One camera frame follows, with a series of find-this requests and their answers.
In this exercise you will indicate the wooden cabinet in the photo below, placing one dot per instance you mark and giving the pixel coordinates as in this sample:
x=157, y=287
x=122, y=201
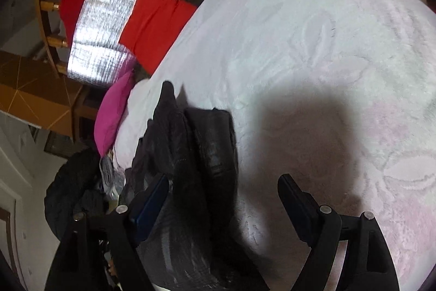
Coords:
x=34, y=96

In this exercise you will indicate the grey striped cloth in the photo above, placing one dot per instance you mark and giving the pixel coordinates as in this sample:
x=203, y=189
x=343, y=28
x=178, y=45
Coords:
x=110, y=178

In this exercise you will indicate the white fluffy blanket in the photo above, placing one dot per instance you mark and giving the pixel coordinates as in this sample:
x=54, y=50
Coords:
x=306, y=38

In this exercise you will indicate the dark quilted garment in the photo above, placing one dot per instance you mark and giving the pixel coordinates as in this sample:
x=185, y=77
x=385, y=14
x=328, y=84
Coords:
x=71, y=182

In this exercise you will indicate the black jacket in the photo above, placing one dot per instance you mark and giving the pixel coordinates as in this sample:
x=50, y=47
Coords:
x=204, y=158

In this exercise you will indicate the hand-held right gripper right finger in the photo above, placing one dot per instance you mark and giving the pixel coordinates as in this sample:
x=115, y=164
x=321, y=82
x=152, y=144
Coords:
x=294, y=209

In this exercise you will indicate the silver foil mat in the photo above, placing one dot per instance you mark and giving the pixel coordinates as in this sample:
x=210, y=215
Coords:
x=98, y=21

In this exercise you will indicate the pink cloth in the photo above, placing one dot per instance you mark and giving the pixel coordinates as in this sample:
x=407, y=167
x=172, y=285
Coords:
x=110, y=117

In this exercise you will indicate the red folded cloth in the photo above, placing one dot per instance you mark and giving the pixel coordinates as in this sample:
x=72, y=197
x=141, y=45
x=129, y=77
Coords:
x=153, y=21

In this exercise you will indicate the wooden spindle rail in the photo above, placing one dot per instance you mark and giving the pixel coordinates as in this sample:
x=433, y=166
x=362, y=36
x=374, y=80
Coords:
x=51, y=6

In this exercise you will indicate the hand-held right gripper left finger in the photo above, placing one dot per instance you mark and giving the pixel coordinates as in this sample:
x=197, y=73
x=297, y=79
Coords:
x=150, y=205

